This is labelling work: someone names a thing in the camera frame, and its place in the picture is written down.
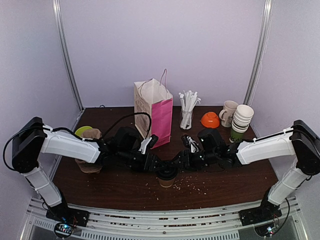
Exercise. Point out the beige ceramic mug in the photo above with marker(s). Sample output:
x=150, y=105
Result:
x=227, y=113

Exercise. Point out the orange bowl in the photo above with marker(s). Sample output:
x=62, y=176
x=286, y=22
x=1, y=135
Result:
x=210, y=120

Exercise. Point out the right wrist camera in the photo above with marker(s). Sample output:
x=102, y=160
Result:
x=190, y=143

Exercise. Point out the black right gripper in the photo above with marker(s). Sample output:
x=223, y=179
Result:
x=184, y=159

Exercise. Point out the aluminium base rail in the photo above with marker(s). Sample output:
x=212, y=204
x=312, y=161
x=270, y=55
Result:
x=216, y=223

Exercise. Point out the lime green bowl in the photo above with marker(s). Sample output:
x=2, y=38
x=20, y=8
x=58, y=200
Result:
x=79, y=132

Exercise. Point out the stack of cardboard cup carriers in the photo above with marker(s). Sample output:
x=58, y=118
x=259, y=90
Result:
x=85, y=167

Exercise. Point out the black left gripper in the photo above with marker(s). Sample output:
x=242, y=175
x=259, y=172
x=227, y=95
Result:
x=152, y=163

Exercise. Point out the stack of paper cups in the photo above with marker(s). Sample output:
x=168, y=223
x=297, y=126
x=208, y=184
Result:
x=240, y=123

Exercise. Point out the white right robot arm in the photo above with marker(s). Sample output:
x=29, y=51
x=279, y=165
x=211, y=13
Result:
x=299, y=141

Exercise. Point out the pink and white paper bag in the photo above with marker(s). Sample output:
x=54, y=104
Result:
x=154, y=104

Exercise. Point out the aluminium frame post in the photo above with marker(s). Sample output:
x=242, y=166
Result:
x=261, y=47
x=65, y=53

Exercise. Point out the single black cup lid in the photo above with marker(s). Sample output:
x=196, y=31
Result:
x=167, y=174

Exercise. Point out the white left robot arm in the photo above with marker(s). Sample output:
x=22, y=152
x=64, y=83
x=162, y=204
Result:
x=36, y=138

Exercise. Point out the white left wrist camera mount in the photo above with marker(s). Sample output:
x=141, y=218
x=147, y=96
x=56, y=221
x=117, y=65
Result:
x=148, y=143

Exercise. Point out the single brown paper cup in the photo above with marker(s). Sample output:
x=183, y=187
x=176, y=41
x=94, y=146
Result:
x=166, y=183

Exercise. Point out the right aluminium frame post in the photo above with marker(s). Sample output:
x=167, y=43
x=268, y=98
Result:
x=261, y=47

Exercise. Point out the left aluminium frame post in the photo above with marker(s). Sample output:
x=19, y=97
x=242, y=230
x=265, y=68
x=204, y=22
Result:
x=65, y=53

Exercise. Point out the glass jar of straws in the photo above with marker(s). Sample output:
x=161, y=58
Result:
x=188, y=100

